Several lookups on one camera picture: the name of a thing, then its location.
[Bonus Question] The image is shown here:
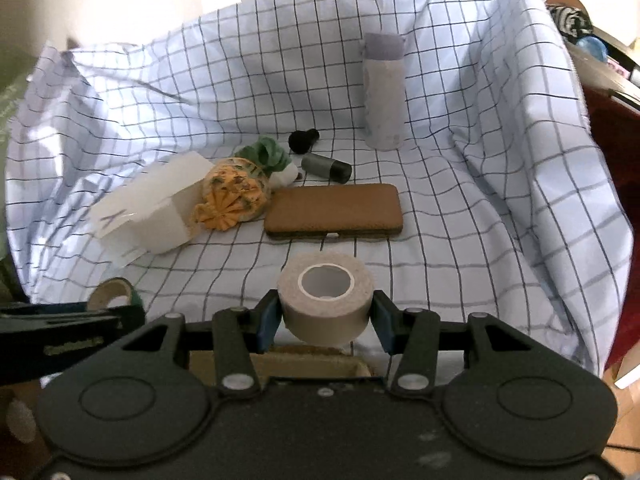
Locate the green tape roll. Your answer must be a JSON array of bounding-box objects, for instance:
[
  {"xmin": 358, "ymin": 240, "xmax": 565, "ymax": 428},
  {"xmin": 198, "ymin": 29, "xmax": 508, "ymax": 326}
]
[{"xmin": 87, "ymin": 278, "xmax": 143, "ymax": 311}]

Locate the beige tape roll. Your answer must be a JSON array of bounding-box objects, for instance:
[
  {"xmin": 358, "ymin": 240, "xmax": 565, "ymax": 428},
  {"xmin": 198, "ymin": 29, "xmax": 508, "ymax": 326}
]
[{"xmin": 277, "ymin": 252, "xmax": 374, "ymax": 347}]

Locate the black dropper cap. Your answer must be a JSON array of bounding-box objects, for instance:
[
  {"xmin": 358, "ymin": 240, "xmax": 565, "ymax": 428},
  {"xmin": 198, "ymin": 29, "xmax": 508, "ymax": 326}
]
[{"xmin": 288, "ymin": 128, "xmax": 320, "ymax": 155}]

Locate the woven lined basket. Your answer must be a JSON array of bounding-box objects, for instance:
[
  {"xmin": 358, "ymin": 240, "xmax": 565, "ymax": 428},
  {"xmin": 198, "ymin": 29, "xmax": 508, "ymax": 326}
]
[{"xmin": 188, "ymin": 346, "xmax": 378, "ymax": 391}]

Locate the brown leather case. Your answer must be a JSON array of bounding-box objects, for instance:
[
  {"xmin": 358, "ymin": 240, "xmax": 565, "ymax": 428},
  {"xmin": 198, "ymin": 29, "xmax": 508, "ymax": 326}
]
[{"xmin": 264, "ymin": 183, "xmax": 404, "ymax": 238}]

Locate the orange crochet flower pouch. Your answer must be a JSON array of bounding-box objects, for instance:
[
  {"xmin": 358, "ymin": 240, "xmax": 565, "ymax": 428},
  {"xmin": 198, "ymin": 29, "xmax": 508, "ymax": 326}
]
[{"xmin": 192, "ymin": 157, "xmax": 271, "ymax": 232}]

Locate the white cardboard box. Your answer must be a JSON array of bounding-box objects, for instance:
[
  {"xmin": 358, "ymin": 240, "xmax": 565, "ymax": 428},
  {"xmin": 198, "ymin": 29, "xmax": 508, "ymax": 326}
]
[{"xmin": 88, "ymin": 152, "xmax": 213, "ymax": 266}]

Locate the grey black cylinder bottle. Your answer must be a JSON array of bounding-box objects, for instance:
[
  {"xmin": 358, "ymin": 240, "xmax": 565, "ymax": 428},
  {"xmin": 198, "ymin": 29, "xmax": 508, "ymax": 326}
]
[{"xmin": 302, "ymin": 153, "xmax": 352, "ymax": 184}]

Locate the green fabric scrunchie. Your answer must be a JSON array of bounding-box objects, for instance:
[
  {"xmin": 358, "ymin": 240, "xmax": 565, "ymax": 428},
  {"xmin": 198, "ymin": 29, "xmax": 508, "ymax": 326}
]
[{"xmin": 233, "ymin": 136, "xmax": 292, "ymax": 177}]

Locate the blue checkered cloth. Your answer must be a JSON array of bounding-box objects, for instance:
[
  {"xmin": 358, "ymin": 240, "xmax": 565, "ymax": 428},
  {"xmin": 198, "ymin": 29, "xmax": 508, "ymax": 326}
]
[{"xmin": 6, "ymin": 0, "xmax": 634, "ymax": 374}]

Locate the purple lidded water bottle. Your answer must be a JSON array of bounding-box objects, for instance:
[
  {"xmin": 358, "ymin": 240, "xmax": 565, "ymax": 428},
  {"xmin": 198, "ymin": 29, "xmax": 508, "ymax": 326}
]
[{"xmin": 362, "ymin": 32, "xmax": 407, "ymax": 151}]

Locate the dark red cloth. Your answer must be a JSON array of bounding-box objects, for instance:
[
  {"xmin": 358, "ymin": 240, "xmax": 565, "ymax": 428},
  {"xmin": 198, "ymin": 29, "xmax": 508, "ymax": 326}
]
[{"xmin": 582, "ymin": 86, "xmax": 639, "ymax": 368}]

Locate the cluttered side shelf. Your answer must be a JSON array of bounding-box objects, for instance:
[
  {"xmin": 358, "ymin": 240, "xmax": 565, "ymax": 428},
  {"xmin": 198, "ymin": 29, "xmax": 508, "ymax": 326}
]
[{"xmin": 546, "ymin": 0, "xmax": 639, "ymax": 114}]

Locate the black white striped fabric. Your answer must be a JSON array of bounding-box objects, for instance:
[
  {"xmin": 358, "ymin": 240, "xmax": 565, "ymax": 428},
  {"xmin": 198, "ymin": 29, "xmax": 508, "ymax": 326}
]
[{"xmin": 547, "ymin": 3, "xmax": 593, "ymax": 39}]

